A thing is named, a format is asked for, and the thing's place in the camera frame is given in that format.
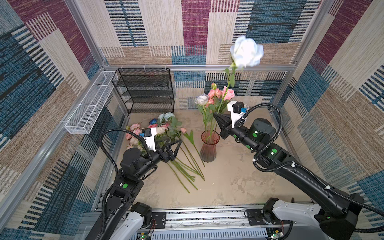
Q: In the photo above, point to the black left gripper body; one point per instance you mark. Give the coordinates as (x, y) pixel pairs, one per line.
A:
(165, 158)

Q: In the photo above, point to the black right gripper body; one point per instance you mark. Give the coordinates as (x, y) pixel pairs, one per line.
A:
(230, 129)

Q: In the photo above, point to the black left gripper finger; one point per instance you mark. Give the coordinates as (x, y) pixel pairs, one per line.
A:
(176, 147)
(164, 142)

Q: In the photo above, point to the red glass vase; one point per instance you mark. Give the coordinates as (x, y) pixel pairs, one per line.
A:
(208, 152)

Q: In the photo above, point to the pink rose spray stem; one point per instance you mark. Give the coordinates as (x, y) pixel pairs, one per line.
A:
(217, 103)

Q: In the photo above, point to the small white rose stem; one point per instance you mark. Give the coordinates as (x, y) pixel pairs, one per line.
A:
(202, 100)

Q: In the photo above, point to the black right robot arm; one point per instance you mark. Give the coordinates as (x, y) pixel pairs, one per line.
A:
(334, 212)

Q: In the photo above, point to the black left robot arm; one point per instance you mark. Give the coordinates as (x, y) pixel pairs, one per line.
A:
(121, 217)

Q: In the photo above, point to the pile of artificial flowers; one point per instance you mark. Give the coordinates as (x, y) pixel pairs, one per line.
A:
(183, 167)

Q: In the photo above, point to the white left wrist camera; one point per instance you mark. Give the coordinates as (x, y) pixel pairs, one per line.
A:
(149, 136)

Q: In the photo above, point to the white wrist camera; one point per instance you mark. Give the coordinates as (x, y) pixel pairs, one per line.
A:
(149, 136)
(237, 110)

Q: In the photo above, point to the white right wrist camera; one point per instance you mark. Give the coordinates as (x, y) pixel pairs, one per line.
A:
(237, 110)

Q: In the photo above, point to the black wire shelf rack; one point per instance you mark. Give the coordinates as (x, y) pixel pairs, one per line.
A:
(145, 90)

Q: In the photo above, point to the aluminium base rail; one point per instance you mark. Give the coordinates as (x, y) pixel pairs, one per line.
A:
(235, 222)

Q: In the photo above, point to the white wire mesh basket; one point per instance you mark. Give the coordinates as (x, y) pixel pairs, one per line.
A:
(87, 112)

